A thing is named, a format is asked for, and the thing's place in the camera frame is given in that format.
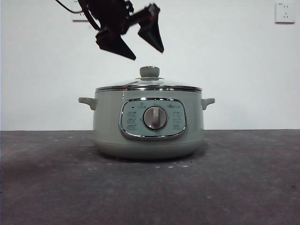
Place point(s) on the glass lid with green knob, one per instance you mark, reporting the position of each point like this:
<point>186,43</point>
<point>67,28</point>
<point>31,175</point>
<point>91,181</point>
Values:
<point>150,71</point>

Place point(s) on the green electric cooking pot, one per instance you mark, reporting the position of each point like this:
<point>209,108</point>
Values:
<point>107,131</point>

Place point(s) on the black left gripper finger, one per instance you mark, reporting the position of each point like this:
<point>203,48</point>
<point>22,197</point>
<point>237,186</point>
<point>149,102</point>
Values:
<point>153,35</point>
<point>114,44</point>

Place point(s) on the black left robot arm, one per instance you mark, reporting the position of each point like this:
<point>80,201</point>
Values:
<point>105,11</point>

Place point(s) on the white wall socket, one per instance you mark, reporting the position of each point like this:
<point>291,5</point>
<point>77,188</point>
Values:
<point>77,17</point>
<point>284,12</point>

